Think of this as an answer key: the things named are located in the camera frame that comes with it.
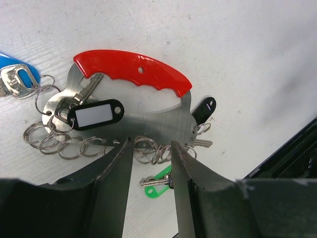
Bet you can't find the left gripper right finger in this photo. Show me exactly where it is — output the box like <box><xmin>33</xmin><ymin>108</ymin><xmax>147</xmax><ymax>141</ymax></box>
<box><xmin>171</xmin><ymin>141</ymin><xmax>245</xmax><ymax>238</ymax></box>

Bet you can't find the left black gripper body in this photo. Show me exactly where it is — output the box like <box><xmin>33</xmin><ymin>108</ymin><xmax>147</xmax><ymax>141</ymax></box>
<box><xmin>246</xmin><ymin>119</ymin><xmax>317</xmax><ymax>179</ymax></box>

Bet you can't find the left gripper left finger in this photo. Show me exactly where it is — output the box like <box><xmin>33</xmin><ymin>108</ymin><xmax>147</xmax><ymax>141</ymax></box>
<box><xmin>40</xmin><ymin>138</ymin><xmax>134</xmax><ymax>238</ymax></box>

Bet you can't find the key with green tag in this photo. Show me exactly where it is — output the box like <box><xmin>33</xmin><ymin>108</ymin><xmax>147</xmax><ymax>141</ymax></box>
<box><xmin>140</xmin><ymin>165</ymin><xmax>174</xmax><ymax>199</ymax></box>

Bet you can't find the key with black white tag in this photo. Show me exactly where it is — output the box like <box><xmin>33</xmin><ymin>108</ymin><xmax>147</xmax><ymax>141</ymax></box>
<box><xmin>54</xmin><ymin>73</ymin><xmax>125</xmax><ymax>131</ymax></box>

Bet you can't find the key with plain black tag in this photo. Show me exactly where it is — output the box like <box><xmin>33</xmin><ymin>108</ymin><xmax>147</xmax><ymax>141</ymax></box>
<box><xmin>192</xmin><ymin>97</ymin><xmax>216</xmax><ymax>136</ymax></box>

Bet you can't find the key with blue tag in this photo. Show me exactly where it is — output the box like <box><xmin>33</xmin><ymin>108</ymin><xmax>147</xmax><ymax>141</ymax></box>
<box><xmin>0</xmin><ymin>53</ymin><xmax>41</xmax><ymax>99</ymax></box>

